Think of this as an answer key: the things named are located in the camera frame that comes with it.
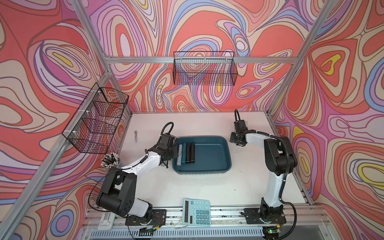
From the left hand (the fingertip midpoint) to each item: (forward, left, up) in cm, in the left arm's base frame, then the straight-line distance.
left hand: (176, 151), depth 91 cm
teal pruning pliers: (0, -4, -2) cm, 5 cm away
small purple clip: (+17, +31, -6) cm, 36 cm away
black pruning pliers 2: (+1, -10, -2) cm, 10 cm away
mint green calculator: (-32, -12, -4) cm, 35 cm away
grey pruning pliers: (-3, -2, -3) cm, 4 cm away
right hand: (+12, -40, -6) cm, 42 cm away
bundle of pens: (-11, +33, +9) cm, 36 cm away
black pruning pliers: (0, -7, -2) cm, 7 cm away
